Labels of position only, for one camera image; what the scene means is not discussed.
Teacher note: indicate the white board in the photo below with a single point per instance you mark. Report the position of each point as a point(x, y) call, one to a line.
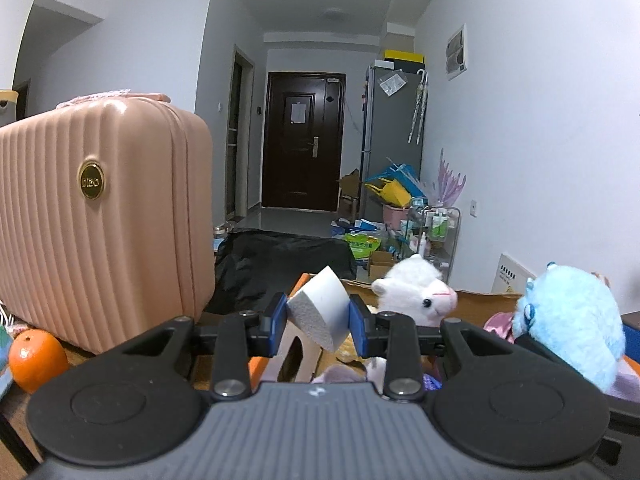
point(510, 275)

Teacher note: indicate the small brown cardboard box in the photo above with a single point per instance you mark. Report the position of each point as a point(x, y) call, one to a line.
point(380, 262)

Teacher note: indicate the dark brown entrance door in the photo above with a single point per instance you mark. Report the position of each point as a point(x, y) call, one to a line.
point(300, 170)

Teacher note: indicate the white wall panel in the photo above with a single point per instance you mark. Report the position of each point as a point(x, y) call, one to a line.
point(456, 52)

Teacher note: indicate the folded pale umbrella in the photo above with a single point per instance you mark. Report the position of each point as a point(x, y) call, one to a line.
point(419, 110)

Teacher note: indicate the grey refrigerator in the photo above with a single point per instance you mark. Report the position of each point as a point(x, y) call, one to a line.
point(390, 135)

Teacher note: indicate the pale purple plush toy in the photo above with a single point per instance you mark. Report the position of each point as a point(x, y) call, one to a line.
point(340, 372)

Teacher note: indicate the orange fruit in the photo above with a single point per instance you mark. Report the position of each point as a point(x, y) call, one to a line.
point(37, 362)

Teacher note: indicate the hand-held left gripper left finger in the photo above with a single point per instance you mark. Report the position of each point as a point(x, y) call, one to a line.
point(277, 325)

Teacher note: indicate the pink bucket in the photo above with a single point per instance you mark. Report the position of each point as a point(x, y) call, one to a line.
point(395, 215)

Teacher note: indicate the yellow and black box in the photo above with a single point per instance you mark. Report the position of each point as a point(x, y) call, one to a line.
point(402, 55)

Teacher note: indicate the metal trolley rack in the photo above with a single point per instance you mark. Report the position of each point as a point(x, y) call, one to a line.
point(440, 225)

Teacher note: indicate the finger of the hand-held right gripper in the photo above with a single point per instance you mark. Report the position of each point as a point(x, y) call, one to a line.
point(550, 355)

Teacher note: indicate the dark side door frame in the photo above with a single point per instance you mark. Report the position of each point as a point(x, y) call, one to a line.
point(239, 135)

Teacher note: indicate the round ceiling lamp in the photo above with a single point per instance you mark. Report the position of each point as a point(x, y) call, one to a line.
point(335, 12)

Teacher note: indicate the purple wall sticker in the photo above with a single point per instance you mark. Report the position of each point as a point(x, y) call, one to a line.
point(447, 182)

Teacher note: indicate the pink satin scrunchie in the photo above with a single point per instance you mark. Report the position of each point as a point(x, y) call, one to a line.
point(500, 327)

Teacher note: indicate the white wall socket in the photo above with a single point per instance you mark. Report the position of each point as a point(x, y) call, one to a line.
point(475, 208)

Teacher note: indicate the white alpaca plush toy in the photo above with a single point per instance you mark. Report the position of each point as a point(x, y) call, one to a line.
point(415, 280)

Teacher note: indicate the blue bag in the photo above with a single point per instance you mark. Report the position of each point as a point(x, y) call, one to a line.
point(400, 172)

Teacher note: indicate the yellow bottle with grey collar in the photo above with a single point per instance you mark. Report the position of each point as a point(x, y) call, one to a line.
point(7, 110)

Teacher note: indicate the black bag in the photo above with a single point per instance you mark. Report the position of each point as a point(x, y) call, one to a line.
point(280, 260)

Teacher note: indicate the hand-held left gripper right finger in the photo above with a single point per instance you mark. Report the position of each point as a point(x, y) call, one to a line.
point(356, 327)

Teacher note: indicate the white wedge sponge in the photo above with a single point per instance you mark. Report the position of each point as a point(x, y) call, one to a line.
point(320, 310)

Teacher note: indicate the pink ribbed suitcase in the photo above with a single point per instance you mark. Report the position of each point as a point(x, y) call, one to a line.
point(100, 235)

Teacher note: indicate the orange cardboard box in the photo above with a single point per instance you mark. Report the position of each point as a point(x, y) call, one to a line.
point(475, 305)

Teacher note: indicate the light blue plush toy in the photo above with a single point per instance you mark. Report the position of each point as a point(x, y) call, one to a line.
point(575, 320)

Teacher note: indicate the yellow bag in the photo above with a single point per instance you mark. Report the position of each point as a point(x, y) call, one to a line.
point(392, 192)

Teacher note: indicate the tall brown cardboard box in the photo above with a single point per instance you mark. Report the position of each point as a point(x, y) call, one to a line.
point(348, 200)

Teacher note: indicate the green packet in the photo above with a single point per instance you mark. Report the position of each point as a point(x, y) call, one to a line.
point(362, 246)

